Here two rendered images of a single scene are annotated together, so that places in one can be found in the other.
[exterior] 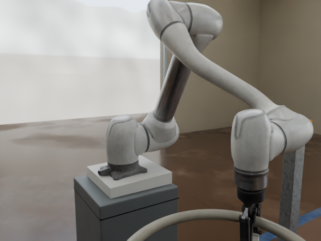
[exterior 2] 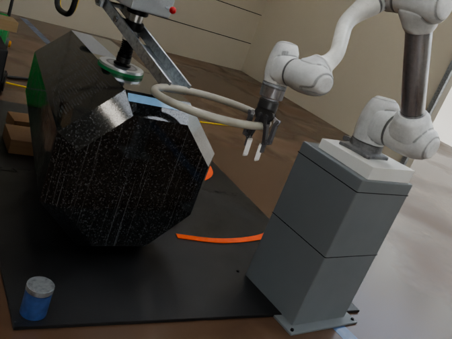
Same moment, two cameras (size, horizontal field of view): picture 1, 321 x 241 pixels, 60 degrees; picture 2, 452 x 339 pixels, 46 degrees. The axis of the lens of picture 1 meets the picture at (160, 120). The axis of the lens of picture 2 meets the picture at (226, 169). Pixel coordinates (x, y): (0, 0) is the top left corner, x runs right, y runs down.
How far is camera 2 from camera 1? 219 cm
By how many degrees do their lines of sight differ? 78
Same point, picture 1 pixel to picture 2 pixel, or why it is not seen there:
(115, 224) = (303, 165)
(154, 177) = (355, 158)
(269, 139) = (274, 59)
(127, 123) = (377, 100)
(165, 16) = not seen: outside the picture
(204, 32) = (405, 8)
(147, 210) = (327, 175)
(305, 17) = not seen: outside the picture
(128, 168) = (354, 142)
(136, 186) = (338, 153)
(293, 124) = (298, 63)
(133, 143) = (368, 121)
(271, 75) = not seen: outside the picture
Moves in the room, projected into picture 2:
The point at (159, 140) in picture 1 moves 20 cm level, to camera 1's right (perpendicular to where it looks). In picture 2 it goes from (392, 134) to (409, 149)
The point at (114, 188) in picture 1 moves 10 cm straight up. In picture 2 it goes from (324, 140) to (333, 121)
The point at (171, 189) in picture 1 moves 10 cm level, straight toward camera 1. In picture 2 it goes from (355, 176) to (333, 169)
